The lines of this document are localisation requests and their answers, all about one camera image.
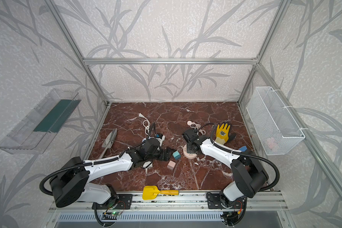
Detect teal charger plug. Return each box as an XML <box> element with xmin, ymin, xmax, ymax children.
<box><xmin>173</xmin><ymin>151</ymin><xmax>181</xmax><ymax>160</ymax></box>

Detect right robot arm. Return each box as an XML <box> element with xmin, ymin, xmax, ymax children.
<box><xmin>182</xmin><ymin>129</ymin><xmax>280</xmax><ymax>209</ymax></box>

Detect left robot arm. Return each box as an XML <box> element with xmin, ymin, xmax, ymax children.
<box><xmin>40</xmin><ymin>138</ymin><xmax>174</xmax><ymax>208</ymax></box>

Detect pink round power strip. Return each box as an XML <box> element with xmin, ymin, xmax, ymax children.
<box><xmin>183</xmin><ymin>145</ymin><xmax>198</xmax><ymax>159</ymax></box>

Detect pink charger plug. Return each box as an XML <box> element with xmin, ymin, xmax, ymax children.
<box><xmin>167</xmin><ymin>161</ymin><xmax>176</xmax><ymax>170</ymax></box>

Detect yellow black work glove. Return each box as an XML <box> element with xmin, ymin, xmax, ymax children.
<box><xmin>215</xmin><ymin>122</ymin><xmax>237</xmax><ymax>145</ymax></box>

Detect grey metal trowel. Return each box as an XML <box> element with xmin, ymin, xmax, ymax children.
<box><xmin>98</xmin><ymin>129</ymin><xmax>117</xmax><ymax>159</ymax></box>

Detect yellow toy shovel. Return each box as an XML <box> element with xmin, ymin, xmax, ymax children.
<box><xmin>142</xmin><ymin>186</ymin><xmax>179</xmax><ymax>200</ymax></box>

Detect blue sponge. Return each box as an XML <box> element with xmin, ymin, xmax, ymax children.
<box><xmin>239</xmin><ymin>146</ymin><xmax>247</xmax><ymax>152</ymax></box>

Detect pink power strip cord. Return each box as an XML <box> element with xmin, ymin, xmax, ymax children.
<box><xmin>187</xmin><ymin>121</ymin><xmax>207</xmax><ymax>135</ymax></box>

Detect white power strip cord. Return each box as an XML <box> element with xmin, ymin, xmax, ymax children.
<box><xmin>138</xmin><ymin>112</ymin><xmax>152</xmax><ymax>136</ymax></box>

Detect white wire basket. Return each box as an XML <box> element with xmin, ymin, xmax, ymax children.
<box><xmin>247</xmin><ymin>86</ymin><xmax>305</xmax><ymax>155</ymax></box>

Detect aluminium front rail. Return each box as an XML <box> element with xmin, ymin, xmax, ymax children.
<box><xmin>47</xmin><ymin>190</ymin><xmax>289</xmax><ymax>213</ymax></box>

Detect clear plastic wall shelf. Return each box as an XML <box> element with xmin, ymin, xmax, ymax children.
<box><xmin>0</xmin><ymin>89</ymin><xmax>81</xmax><ymax>154</ymax></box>

